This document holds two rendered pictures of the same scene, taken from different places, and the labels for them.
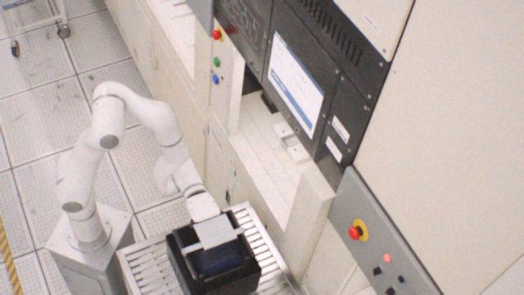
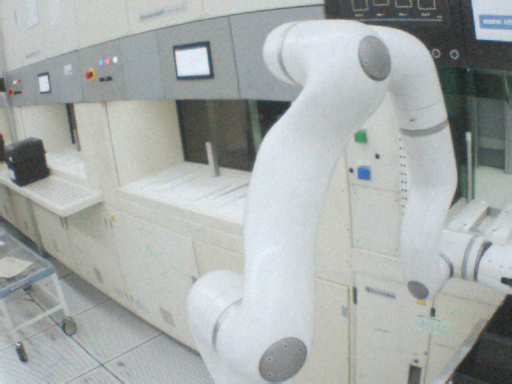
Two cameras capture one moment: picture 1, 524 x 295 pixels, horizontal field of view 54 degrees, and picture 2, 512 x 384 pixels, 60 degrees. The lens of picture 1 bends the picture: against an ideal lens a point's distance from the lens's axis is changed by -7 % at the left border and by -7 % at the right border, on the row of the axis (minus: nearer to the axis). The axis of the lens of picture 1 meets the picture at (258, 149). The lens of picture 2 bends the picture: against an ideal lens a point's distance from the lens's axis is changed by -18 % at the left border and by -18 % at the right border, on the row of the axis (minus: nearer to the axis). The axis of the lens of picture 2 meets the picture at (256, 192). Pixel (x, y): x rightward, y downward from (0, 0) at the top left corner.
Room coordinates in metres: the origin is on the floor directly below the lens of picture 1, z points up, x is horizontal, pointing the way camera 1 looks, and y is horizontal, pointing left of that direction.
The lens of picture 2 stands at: (0.35, 0.67, 1.53)
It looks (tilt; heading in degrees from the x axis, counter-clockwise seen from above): 19 degrees down; 352
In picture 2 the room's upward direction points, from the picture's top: 8 degrees counter-clockwise
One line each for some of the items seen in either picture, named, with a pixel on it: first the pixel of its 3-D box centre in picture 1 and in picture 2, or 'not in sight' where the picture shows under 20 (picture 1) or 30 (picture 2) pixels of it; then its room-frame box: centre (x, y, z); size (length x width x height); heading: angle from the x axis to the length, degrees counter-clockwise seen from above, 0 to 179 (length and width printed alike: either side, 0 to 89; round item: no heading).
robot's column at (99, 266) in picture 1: (101, 269); not in sight; (0.96, 0.63, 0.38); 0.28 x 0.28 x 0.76; 80
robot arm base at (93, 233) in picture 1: (84, 220); not in sight; (0.96, 0.63, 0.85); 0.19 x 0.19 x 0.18
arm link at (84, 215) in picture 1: (75, 183); (242, 348); (0.99, 0.64, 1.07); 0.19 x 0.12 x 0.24; 18
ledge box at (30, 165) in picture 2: not in sight; (25, 160); (3.53, 1.75, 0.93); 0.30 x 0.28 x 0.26; 32
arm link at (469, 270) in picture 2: (196, 193); (478, 259); (1.03, 0.19, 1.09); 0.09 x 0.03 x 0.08; 123
